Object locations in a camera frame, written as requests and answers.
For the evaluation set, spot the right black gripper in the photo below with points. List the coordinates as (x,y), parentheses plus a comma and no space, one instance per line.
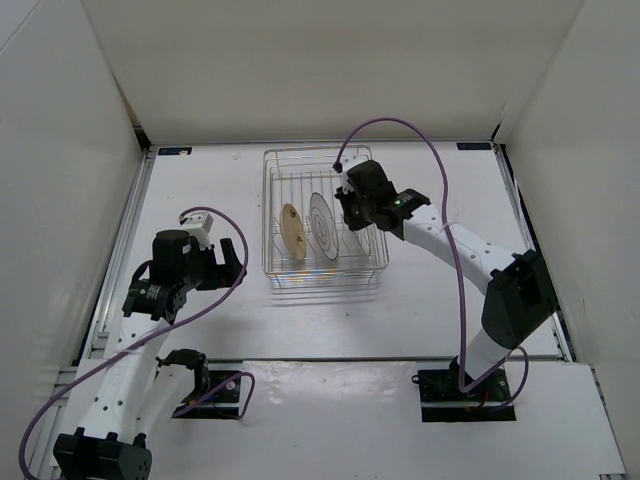
(344,196)

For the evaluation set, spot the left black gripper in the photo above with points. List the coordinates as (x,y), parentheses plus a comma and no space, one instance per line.
(221,275)

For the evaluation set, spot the white plate teal rim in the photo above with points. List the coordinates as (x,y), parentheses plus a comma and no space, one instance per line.
(356,243)

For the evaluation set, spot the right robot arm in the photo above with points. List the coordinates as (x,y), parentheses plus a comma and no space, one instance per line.
(518,292)

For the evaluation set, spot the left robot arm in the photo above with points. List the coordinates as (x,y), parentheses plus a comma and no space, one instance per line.
(139,387)

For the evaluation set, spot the white plate middle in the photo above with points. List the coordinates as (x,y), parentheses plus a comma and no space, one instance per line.
(323,226)

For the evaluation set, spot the beige patterned plate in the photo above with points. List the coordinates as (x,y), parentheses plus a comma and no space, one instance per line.
(292,231)

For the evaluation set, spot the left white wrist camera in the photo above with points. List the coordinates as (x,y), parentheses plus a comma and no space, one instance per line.
(198,224)

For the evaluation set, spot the silver wire dish rack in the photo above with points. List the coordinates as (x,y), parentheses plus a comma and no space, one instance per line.
(291,175)

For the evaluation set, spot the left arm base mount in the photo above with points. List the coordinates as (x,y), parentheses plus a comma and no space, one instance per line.
(214,396)

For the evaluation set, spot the aluminium table rail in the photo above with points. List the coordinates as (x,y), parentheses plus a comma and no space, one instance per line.
(107,300)

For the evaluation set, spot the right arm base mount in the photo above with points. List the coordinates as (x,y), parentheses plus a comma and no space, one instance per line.
(441,400)

